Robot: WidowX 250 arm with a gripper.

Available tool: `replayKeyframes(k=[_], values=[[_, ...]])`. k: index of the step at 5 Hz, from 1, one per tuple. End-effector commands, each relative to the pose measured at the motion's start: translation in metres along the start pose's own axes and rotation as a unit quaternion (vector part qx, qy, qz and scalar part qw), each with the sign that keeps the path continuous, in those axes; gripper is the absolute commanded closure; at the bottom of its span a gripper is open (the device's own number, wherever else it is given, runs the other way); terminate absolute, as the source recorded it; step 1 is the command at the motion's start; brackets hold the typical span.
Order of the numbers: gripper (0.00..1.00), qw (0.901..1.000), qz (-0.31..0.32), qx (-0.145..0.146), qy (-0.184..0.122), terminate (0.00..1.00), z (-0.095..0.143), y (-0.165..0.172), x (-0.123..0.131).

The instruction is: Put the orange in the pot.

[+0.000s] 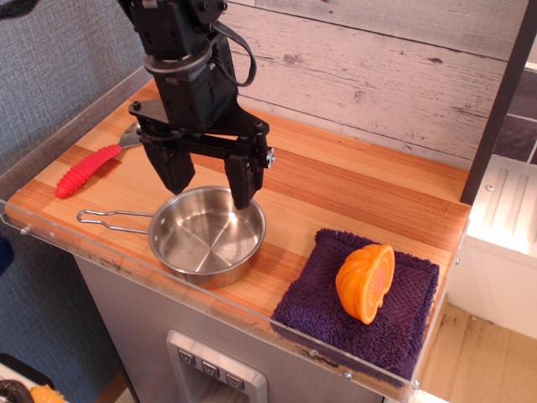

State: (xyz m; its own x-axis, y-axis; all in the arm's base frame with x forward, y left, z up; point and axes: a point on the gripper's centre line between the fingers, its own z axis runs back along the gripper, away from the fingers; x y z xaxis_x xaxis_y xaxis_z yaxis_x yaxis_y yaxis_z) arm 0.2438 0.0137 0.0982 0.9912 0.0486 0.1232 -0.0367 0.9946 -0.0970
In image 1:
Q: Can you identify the dark vertical post right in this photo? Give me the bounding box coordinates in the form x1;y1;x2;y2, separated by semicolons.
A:
460;0;536;205

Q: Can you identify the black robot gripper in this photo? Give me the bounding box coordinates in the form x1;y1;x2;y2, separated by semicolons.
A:
128;70;275;210

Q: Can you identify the grey toy fridge cabinet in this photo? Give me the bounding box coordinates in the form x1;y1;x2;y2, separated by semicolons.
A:
77;258;382;402

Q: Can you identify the clear acrylic edge guard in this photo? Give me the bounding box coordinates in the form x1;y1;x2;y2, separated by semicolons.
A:
0;198;472;399

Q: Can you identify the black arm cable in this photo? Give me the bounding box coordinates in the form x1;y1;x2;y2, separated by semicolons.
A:
207;20;258;88

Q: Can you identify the small steel pan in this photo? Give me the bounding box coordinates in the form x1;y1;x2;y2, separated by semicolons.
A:
76;186;267;289

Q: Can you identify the orange toy on floor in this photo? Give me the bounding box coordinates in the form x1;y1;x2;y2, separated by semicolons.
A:
29;385;66;403

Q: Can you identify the white toy sink unit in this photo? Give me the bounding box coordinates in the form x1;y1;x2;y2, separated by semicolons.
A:
447;155;536;338

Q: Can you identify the orange plastic half fruit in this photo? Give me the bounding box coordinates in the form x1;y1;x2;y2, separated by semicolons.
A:
336;244;395;325

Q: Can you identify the red handled metal spoon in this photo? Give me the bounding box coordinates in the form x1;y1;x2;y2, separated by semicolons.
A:
55;122;141;198

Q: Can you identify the purple folded towel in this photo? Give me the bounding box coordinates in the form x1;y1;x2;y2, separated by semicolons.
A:
272;228;440;379

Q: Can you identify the silver dispenser panel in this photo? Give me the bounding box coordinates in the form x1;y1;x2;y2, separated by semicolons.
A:
166;330;269;402

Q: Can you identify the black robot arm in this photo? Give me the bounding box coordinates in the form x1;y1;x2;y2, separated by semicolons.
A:
120;1;274;209

